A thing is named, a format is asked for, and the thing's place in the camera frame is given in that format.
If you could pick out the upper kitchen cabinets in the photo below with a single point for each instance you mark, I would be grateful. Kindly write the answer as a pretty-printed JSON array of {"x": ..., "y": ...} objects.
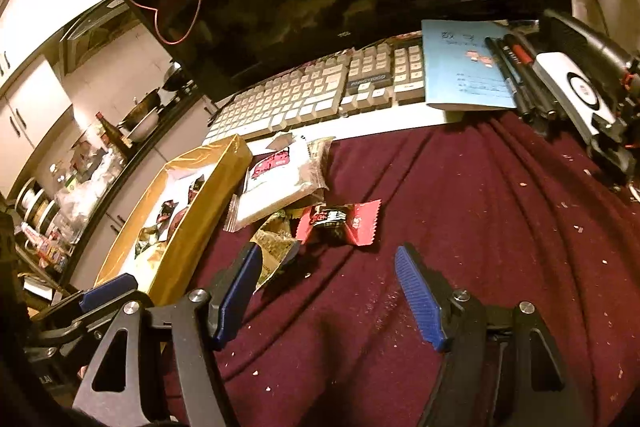
[{"x": 35, "y": 107}]

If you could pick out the blue notebook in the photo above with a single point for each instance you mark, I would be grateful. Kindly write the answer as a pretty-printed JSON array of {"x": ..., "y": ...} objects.
[{"x": 450, "y": 67}]

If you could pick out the beige keyboard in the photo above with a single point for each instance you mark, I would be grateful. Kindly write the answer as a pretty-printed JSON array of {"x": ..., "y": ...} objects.
[{"x": 300, "y": 92}]

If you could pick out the kitchen cabinets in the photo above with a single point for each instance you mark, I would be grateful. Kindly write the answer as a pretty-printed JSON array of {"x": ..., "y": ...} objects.
[
  {"x": 35, "y": 107},
  {"x": 167, "y": 148}
]

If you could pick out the dark glass sauce bottle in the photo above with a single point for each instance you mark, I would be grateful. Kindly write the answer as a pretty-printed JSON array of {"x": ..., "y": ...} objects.
[{"x": 112, "y": 137}]

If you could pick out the small green snack packet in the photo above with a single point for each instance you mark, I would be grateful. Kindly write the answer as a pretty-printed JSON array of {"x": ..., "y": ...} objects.
[{"x": 145, "y": 238}]

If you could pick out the dark frying pan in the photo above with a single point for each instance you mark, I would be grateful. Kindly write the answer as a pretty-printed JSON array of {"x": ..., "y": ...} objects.
[{"x": 142, "y": 107}]

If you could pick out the lower kitchen cabinets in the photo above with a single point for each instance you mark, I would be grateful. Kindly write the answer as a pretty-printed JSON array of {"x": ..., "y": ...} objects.
[{"x": 167, "y": 148}]

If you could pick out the black range hood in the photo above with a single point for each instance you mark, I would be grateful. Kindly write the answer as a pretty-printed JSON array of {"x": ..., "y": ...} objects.
[{"x": 90, "y": 37}]

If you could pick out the golden cardboard box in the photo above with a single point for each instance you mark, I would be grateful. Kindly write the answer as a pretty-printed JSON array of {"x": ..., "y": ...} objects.
[{"x": 200, "y": 212}]

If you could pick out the metal basin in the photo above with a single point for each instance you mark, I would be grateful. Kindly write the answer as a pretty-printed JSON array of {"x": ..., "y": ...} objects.
[{"x": 145, "y": 126}]

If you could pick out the maroon blanket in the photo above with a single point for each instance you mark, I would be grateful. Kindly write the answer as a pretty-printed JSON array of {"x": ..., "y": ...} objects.
[{"x": 450, "y": 207}]

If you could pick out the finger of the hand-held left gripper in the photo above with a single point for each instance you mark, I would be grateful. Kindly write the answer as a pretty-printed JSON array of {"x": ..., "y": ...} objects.
[{"x": 107, "y": 292}]

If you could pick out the white red-label snack packet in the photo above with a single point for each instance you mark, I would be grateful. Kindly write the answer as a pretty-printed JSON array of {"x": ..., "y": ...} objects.
[{"x": 280, "y": 192}]

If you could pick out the black red pen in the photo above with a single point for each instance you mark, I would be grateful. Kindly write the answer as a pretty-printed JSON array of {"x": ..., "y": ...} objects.
[{"x": 524, "y": 55}]

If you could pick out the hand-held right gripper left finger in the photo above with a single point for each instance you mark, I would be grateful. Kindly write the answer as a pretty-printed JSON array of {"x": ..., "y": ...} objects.
[{"x": 237, "y": 292}]

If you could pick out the black kitchen countertop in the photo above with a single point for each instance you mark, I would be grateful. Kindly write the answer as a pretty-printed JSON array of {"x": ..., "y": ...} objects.
[{"x": 137, "y": 159}]

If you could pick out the colourful label bottle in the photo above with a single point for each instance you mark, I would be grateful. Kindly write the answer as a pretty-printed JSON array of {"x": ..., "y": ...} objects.
[{"x": 45, "y": 249}]

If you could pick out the white black electronic device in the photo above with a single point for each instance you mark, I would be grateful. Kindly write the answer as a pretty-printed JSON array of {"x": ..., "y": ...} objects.
[{"x": 575, "y": 82}]

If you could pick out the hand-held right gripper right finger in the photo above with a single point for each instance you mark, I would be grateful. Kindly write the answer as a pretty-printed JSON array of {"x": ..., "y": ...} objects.
[{"x": 420, "y": 302}]

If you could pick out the clear plastic bags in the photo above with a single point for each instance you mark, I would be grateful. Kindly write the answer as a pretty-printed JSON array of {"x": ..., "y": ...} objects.
[{"x": 90, "y": 187}]

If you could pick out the dark red small packet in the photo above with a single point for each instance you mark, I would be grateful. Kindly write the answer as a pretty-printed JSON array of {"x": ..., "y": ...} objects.
[
  {"x": 196, "y": 188},
  {"x": 167, "y": 209}
]

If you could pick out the red black-label snack packet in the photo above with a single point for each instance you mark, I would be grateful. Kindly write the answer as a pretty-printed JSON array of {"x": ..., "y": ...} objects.
[{"x": 360, "y": 222}]

